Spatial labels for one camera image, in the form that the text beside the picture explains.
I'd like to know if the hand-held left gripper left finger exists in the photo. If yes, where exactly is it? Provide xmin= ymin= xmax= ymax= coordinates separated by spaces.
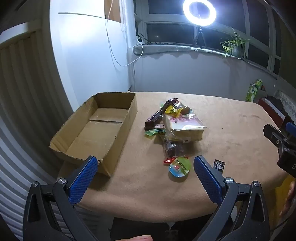
xmin=23 ymin=156 xmax=99 ymax=241

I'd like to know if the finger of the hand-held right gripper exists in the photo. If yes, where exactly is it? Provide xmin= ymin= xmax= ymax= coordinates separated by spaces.
xmin=285 ymin=122 xmax=296 ymax=138
xmin=264 ymin=124 xmax=289 ymax=151

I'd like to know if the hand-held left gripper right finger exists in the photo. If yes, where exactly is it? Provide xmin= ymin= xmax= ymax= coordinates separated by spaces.
xmin=193 ymin=156 xmax=270 ymax=241

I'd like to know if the small black packet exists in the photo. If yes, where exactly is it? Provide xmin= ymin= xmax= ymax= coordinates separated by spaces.
xmin=213 ymin=159 xmax=226 ymax=173

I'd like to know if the blue rimmed jelly cup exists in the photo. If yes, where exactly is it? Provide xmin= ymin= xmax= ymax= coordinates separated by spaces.
xmin=168 ymin=157 xmax=191 ymax=177

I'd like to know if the cardboard box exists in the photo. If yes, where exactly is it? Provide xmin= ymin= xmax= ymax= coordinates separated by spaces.
xmin=48 ymin=92 xmax=138 ymax=178

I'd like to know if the clear bag of brownie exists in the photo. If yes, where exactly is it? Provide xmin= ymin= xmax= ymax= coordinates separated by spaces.
xmin=162 ymin=140 xmax=185 ymax=158

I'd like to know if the yellow candy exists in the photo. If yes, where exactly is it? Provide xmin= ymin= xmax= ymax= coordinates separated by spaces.
xmin=165 ymin=105 xmax=183 ymax=115

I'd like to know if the brown chocolate bar white lettering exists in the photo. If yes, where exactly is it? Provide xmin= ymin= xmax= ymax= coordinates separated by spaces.
xmin=144 ymin=110 xmax=163 ymax=130

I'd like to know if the person's right hand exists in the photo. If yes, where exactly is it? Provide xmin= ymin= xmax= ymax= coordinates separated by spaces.
xmin=279 ymin=182 xmax=296 ymax=217

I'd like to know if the person's left hand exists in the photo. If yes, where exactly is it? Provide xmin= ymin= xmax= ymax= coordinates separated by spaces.
xmin=120 ymin=235 xmax=153 ymax=241

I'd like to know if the white lace cloth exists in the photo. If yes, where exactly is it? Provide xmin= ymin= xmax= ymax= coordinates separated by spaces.
xmin=277 ymin=91 xmax=296 ymax=119

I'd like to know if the packaged sliced bread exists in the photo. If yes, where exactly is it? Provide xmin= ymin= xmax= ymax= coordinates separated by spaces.
xmin=162 ymin=114 xmax=206 ymax=142

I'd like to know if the potted spider plant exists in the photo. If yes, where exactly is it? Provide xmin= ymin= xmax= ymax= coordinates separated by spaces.
xmin=220 ymin=28 xmax=251 ymax=59

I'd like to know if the black tripod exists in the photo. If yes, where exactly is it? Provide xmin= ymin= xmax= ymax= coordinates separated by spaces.
xmin=193 ymin=25 xmax=207 ymax=49

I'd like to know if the grey windowsill padding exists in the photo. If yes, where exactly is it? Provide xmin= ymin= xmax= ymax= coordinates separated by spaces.
xmin=132 ymin=44 xmax=250 ymax=62

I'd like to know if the white cable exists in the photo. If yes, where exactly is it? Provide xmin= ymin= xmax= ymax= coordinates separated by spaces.
xmin=105 ymin=0 xmax=144 ymax=67

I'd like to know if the ring light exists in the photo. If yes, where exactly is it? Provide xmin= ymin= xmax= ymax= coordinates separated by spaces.
xmin=183 ymin=0 xmax=216 ymax=26

